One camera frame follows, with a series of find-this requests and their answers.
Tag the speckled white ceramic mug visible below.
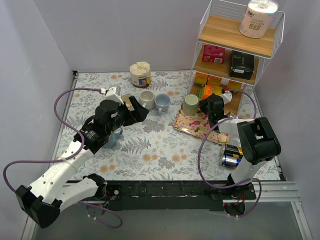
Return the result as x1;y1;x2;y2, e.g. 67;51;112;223
138;90;155;110

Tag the blue ceramic mug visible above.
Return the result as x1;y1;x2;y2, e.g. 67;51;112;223
103;126;123;149

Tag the green ceramic mug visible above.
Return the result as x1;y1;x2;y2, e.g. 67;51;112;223
182;94;199;116

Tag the grey ceramic mug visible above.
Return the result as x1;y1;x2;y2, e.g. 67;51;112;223
154;93;171;115

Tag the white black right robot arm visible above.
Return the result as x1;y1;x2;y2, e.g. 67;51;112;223
197;94;281;199

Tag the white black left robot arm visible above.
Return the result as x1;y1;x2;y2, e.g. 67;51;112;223
15;96;149;228

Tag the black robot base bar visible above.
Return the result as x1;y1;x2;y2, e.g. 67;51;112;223
101;180;256;212

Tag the orange sponge pack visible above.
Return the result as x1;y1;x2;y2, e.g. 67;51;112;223
201;85;223;100

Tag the yellow green sponge pack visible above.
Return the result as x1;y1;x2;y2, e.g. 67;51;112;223
197;90;202;99

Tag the floral tray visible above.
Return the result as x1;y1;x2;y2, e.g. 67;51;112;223
173;108;230;145

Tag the yellow sponge pack middle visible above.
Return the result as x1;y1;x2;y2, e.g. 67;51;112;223
206;75;222;87

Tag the yellow sponge pack right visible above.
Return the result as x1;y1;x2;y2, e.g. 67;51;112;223
226;80;243;93

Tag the yellow sponge pack left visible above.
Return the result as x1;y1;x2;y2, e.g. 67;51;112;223
194;72;208;87

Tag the beige paper roll with cartoon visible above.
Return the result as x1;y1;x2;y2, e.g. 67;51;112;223
129;61;151;89

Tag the black yellow drink can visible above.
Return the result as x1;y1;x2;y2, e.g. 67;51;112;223
223;144;244;159

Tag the black product box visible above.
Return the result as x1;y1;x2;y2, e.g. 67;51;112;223
229;50;255;80

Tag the pink sponge box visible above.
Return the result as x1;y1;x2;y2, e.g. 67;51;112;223
202;44;226;64

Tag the blue silver drink can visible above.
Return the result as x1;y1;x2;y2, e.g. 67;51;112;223
220;154;242;169

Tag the pink wrapped toilet paper roll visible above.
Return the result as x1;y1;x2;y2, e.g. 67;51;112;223
239;0;279;39

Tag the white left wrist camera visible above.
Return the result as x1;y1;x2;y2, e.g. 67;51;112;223
99;85;124;104

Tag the white wire wooden shelf rack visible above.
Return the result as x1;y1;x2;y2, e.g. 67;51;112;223
188;0;285;114

